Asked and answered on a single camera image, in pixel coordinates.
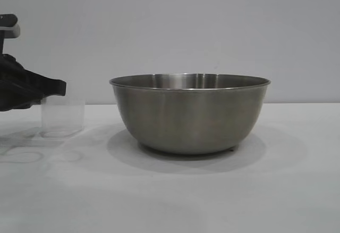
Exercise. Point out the stainless steel mixing bowl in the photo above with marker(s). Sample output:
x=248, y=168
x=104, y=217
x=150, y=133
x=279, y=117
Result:
x=186, y=116

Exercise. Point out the clear plastic measuring cup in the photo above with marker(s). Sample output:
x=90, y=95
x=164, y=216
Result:
x=63, y=118

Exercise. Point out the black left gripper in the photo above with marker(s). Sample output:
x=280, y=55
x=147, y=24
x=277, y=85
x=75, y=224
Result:
x=26, y=86

